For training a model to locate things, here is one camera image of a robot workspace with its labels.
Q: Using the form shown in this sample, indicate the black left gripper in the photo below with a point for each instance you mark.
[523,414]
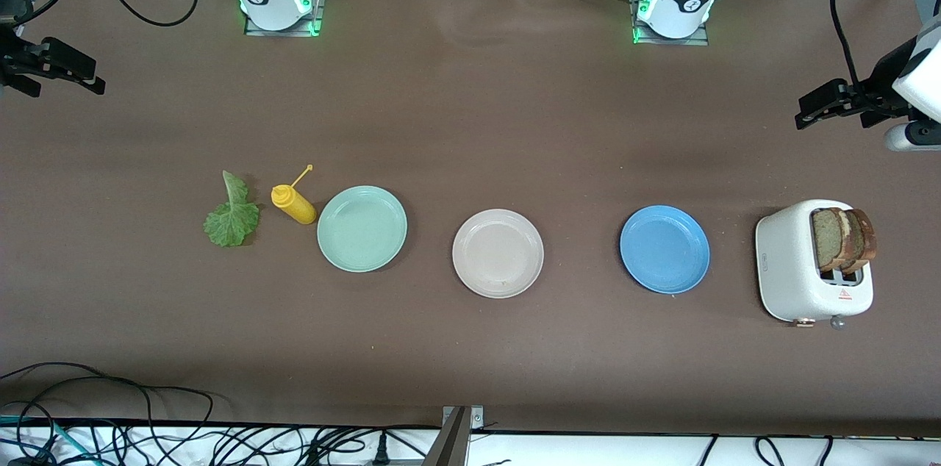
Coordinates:
[880,93]

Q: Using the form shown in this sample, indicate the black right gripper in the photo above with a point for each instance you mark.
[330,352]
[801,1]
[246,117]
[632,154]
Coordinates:
[16,58]

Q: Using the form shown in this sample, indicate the light brown bread slice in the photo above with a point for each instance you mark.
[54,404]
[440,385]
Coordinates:
[825,238]

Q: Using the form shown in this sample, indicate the green lettuce leaf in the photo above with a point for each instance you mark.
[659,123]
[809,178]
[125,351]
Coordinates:
[231,223]

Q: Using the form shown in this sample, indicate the yellow mustard squeeze bottle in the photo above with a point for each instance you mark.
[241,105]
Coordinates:
[298,209]

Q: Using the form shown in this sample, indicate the blue plate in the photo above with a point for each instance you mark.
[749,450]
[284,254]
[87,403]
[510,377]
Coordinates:
[665,249]

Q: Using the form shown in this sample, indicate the mint green plate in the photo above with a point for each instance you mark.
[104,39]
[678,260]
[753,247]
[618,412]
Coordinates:
[362,229]

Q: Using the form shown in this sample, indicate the beige plate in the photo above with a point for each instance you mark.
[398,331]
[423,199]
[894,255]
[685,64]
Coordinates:
[498,253]

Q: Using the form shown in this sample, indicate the dark-crust bread slice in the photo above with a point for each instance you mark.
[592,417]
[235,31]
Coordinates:
[866,234]

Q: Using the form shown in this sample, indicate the white two-slot toaster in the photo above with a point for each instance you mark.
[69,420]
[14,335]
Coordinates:
[786,267]

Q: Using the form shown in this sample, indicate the black power plug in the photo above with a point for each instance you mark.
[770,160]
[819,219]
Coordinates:
[380,451]

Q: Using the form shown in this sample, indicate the grey metal post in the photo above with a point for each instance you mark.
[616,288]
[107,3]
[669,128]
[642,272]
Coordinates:
[452,444]

